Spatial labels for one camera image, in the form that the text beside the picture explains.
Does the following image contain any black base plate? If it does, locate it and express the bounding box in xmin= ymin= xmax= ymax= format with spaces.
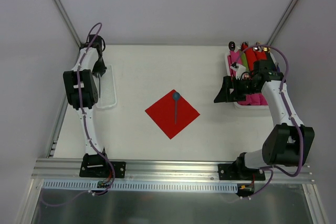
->
xmin=79 ymin=159 xmax=126 ymax=178
xmin=217 ymin=163 xmax=266 ymax=181

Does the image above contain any red paper napkin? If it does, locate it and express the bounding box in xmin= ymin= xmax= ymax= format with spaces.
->
xmin=145 ymin=89 xmax=200 ymax=139

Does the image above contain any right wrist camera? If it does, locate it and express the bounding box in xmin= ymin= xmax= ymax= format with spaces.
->
xmin=230 ymin=62 xmax=246 ymax=79

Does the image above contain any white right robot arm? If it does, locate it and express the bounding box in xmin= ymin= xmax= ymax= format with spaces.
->
xmin=214 ymin=60 xmax=314 ymax=180

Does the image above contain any white slotted cable duct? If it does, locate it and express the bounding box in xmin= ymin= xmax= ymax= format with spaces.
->
xmin=42 ymin=179 xmax=238 ymax=194

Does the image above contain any aluminium mounting rail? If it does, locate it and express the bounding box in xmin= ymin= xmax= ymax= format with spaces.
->
xmin=31 ymin=157 xmax=315 ymax=184

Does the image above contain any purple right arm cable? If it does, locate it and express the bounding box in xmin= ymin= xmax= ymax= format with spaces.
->
xmin=223 ymin=44 xmax=305 ymax=203

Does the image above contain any white basket of rolled napkins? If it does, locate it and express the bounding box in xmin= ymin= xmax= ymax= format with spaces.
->
xmin=222 ymin=41 xmax=284 ymax=106

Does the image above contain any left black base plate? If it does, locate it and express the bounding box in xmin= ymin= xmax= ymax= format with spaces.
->
xmin=79 ymin=159 xmax=126 ymax=178

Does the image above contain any white utensil tray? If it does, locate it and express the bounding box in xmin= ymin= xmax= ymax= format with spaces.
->
xmin=96 ymin=65 xmax=117 ymax=110

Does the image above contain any blue plastic spoon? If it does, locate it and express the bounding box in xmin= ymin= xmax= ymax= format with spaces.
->
xmin=172 ymin=92 xmax=181 ymax=124

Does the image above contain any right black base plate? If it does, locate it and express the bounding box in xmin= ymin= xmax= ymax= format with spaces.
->
xmin=217 ymin=163 xmax=266 ymax=181

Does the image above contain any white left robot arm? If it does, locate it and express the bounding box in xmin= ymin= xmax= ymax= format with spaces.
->
xmin=62 ymin=34 xmax=112 ymax=178

